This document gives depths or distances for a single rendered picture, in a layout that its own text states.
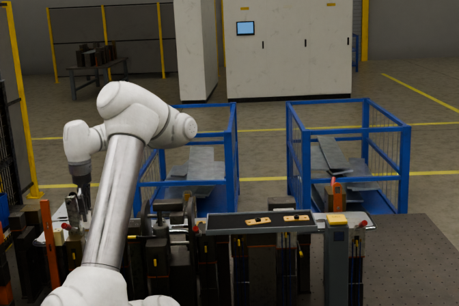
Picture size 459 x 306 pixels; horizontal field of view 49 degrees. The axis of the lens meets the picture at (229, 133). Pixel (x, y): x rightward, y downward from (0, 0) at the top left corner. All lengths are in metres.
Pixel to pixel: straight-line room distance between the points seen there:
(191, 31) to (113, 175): 8.40
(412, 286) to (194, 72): 7.93
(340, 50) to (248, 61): 1.75
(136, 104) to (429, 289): 1.46
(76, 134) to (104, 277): 0.84
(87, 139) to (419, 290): 1.48
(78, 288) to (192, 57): 8.63
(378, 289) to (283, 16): 7.87
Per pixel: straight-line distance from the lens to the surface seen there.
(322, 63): 9.91
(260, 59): 9.78
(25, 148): 5.57
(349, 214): 2.22
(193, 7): 9.72
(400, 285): 2.34
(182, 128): 1.56
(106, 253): 1.36
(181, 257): 1.97
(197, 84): 9.83
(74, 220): 2.03
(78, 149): 2.05
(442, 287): 2.38
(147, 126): 1.48
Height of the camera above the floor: 1.88
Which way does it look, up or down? 14 degrees down
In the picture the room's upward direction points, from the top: 3 degrees counter-clockwise
